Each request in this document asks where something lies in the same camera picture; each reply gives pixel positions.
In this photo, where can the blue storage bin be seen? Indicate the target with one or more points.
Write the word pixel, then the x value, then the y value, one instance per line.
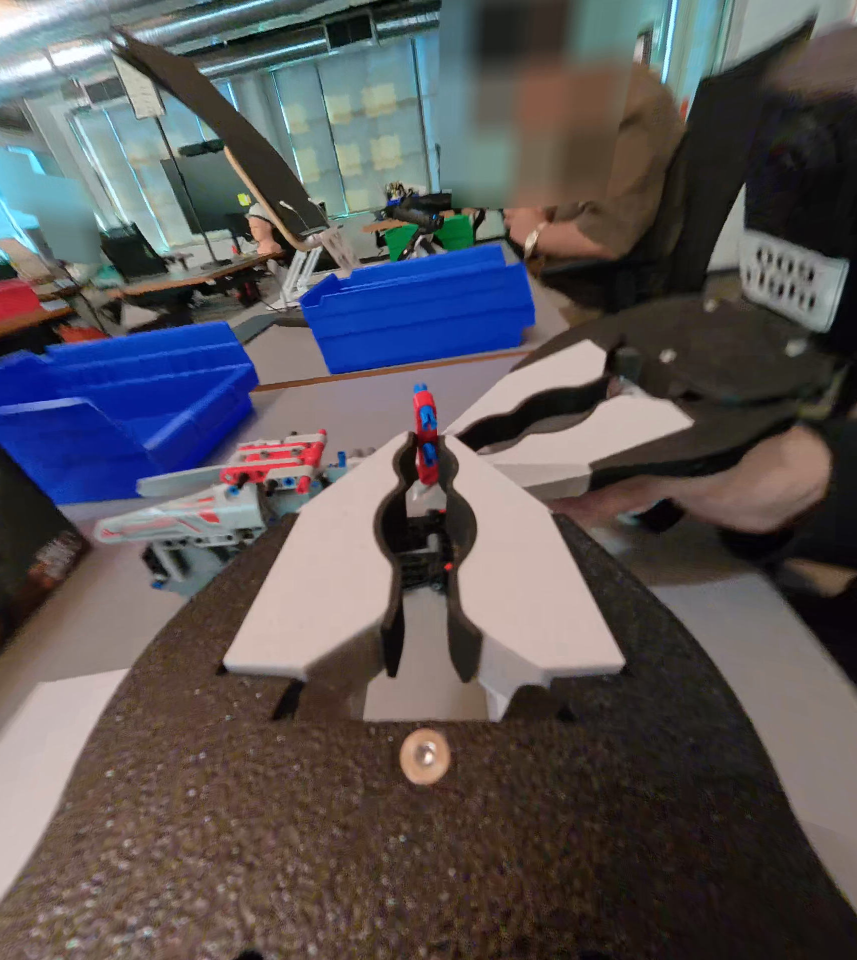
pixel 413 315
pixel 83 405

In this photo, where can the green storage bin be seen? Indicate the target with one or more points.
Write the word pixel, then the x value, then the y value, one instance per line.
pixel 458 232

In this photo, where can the black monitor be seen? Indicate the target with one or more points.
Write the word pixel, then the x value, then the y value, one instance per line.
pixel 203 187

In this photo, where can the grey desk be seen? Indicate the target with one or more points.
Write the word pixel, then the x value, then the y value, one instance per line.
pixel 773 675

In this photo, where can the white instruction booklet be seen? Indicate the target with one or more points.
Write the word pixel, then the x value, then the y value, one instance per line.
pixel 16 765

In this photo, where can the grey red toy brick vehicle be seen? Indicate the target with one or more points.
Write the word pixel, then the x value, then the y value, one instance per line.
pixel 196 517

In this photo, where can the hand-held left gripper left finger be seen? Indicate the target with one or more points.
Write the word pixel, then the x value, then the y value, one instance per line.
pixel 308 592

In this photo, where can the silver flexible duct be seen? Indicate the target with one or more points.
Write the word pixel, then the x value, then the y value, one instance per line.
pixel 136 37

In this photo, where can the paper sign on pole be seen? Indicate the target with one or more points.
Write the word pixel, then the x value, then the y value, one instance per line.
pixel 136 86

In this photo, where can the person's right hand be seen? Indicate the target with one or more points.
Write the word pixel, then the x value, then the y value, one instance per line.
pixel 766 487

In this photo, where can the white frame stand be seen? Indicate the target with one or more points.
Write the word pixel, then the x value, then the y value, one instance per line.
pixel 301 277

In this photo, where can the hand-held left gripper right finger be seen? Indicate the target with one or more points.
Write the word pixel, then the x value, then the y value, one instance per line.
pixel 541 592

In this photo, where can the red toy beam blue pins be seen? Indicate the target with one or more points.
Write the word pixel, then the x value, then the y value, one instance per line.
pixel 425 442

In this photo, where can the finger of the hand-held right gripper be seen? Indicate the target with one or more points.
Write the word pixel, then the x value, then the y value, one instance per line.
pixel 601 435
pixel 533 375

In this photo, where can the plywood and black panel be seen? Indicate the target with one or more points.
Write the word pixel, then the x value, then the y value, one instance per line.
pixel 233 127

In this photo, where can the black office chair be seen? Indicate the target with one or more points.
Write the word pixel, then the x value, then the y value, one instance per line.
pixel 691 210

